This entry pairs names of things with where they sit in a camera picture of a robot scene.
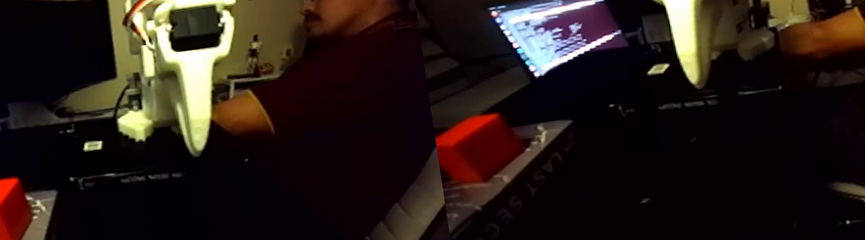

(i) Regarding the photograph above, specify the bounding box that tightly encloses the small figurine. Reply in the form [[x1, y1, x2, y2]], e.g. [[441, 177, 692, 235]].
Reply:
[[243, 33, 268, 76]]

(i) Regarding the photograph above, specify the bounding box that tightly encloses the black flat box with lettering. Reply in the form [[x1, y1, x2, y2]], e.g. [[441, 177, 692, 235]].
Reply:
[[70, 160, 192, 194]]

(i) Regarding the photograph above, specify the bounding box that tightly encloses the person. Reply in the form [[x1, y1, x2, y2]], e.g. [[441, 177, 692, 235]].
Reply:
[[194, 0, 451, 240]]

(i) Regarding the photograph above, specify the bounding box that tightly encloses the black wide monitor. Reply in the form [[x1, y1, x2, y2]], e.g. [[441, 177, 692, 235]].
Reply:
[[0, 0, 124, 117]]

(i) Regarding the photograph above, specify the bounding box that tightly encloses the white office chair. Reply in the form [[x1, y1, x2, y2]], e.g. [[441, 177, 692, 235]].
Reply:
[[357, 173, 452, 240]]

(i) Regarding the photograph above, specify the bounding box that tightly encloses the red servo cable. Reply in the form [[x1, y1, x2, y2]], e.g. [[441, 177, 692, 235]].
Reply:
[[119, 0, 182, 33]]

